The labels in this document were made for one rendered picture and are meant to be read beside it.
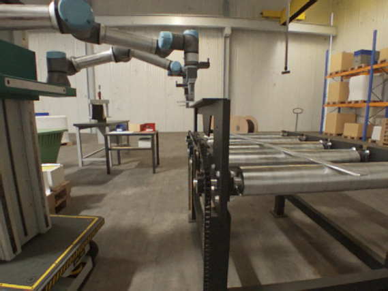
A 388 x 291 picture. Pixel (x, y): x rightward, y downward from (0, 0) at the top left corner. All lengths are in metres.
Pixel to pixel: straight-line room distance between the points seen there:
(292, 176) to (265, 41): 12.36
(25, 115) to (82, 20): 0.78
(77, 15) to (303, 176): 1.03
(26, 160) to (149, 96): 10.20
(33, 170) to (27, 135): 0.23
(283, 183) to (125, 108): 11.22
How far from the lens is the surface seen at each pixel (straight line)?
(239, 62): 12.11
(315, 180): 0.84
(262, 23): 12.50
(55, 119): 7.70
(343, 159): 1.31
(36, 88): 1.28
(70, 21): 0.92
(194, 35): 1.02
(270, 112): 12.51
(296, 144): 1.49
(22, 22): 0.99
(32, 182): 1.57
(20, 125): 1.53
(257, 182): 0.73
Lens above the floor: 1.12
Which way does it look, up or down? 10 degrees down
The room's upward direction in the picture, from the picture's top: straight up
